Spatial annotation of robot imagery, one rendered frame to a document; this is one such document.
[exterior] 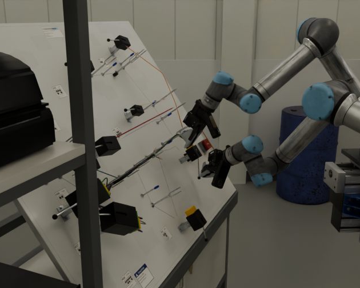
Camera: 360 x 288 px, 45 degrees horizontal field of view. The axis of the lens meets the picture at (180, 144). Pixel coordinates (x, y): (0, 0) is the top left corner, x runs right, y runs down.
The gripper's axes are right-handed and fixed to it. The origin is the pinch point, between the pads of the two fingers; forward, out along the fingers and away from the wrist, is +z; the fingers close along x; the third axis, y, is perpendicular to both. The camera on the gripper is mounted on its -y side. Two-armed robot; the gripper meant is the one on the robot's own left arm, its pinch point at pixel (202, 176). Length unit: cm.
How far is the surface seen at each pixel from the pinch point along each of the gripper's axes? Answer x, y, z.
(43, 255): 50, -41, 34
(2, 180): 87, -55, -70
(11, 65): 91, -32, -68
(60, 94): 71, 3, -13
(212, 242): -21.1, -20.5, 18.4
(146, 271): 29, -50, -16
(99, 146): 56, -17, -24
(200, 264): -12.5, -33.2, 14.5
